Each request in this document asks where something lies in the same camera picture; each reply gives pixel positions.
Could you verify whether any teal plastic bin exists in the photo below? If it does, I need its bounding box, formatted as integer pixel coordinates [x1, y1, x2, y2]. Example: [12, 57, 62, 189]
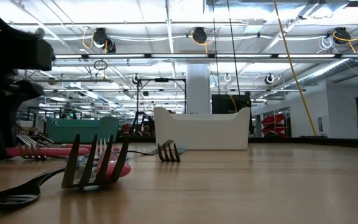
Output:
[46, 116, 120, 144]

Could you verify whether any black background robot rig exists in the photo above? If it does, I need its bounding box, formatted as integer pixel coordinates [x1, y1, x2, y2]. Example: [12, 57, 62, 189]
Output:
[130, 111, 155, 137]

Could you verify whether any long ceiling light bar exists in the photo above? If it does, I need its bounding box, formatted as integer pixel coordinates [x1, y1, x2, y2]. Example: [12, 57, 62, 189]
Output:
[53, 53, 358, 60]

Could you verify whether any white building pillar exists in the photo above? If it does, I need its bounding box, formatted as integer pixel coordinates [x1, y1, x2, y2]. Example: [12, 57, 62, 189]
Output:
[186, 63, 211, 114]

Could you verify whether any white plastic bin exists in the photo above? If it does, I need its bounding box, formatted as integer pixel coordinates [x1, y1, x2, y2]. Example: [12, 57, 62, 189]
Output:
[152, 106, 252, 151]

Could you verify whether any rack of red bins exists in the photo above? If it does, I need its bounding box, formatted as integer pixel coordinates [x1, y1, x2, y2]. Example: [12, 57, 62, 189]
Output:
[261, 107, 291, 138]

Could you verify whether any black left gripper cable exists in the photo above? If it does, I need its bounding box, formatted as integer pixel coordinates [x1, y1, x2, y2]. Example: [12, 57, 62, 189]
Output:
[0, 0, 45, 40]

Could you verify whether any black coiled cable ring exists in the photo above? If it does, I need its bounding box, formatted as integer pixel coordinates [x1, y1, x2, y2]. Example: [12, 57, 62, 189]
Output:
[93, 60, 108, 71]

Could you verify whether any black background frame rig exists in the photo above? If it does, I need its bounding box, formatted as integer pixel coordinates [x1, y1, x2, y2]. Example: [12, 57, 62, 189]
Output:
[136, 77, 187, 114]

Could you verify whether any black hanging cable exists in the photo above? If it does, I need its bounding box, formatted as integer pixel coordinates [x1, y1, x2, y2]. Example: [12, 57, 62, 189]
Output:
[211, 0, 221, 96]
[226, 0, 241, 96]

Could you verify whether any yellow hanging cable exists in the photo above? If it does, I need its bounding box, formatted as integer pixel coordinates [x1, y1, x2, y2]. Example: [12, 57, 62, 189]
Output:
[273, 0, 318, 137]

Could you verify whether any large silver ventilation duct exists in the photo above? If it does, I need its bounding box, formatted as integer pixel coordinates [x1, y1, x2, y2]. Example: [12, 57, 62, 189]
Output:
[286, 37, 358, 90]

